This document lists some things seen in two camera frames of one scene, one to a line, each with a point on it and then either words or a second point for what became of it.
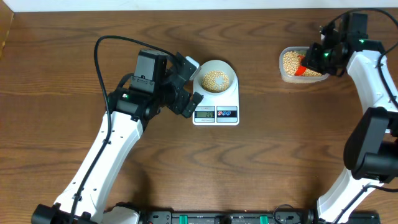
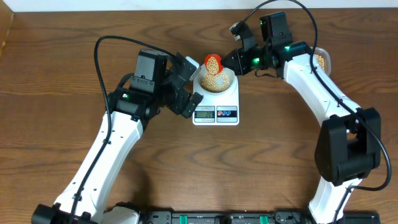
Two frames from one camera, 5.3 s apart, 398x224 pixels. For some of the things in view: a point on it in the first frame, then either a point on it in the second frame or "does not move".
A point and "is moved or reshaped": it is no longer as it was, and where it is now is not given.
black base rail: x=305 y=216 does not move
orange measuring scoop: x=300 y=70 is moved or reshaped
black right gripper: x=310 y=61 -> x=239 y=68
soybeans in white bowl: x=215 y=81 does not move
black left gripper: x=181 y=96 does not move
